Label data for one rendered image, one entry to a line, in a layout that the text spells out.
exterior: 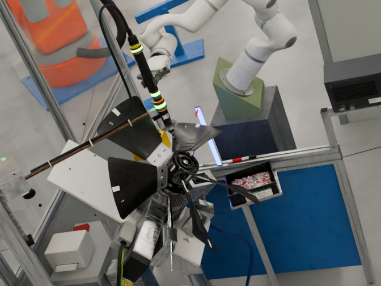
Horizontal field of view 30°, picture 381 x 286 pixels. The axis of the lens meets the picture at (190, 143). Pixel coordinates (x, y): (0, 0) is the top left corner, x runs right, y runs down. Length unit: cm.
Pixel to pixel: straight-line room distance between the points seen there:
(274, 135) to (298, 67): 226
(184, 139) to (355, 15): 182
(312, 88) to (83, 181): 284
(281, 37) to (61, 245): 132
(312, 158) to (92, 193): 101
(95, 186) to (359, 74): 113
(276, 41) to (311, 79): 225
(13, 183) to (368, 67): 144
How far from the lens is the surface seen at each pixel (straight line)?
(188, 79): 601
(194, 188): 288
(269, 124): 335
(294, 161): 318
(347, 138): 467
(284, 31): 318
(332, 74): 290
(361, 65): 290
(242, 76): 334
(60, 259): 305
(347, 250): 355
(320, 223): 344
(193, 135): 293
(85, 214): 349
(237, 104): 337
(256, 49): 326
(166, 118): 270
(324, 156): 316
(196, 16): 277
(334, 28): 445
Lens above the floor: 268
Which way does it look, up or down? 31 degrees down
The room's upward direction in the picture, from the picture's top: 22 degrees counter-clockwise
